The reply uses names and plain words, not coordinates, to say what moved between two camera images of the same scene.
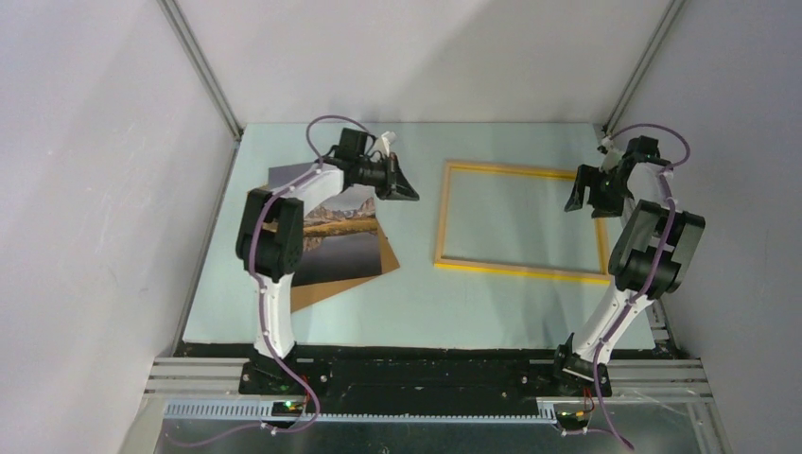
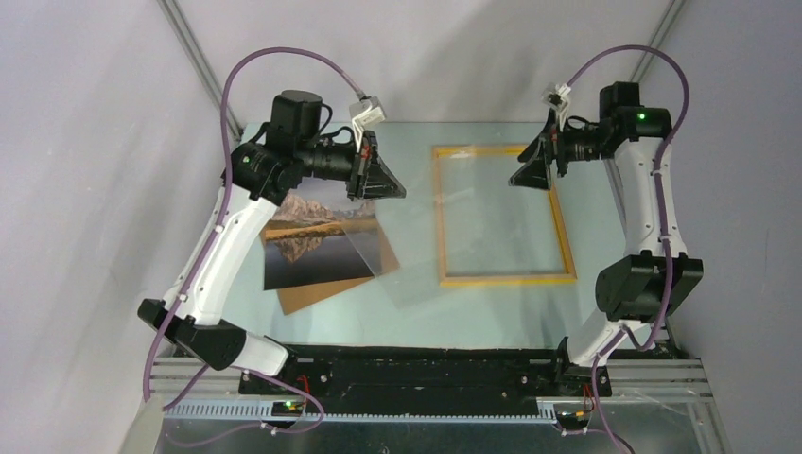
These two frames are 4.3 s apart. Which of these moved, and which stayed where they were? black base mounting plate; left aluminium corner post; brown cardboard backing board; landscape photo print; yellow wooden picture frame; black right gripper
Moved: yellow wooden picture frame; black right gripper
Stayed: left aluminium corner post; brown cardboard backing board; black base mounting plate; landscape photo print
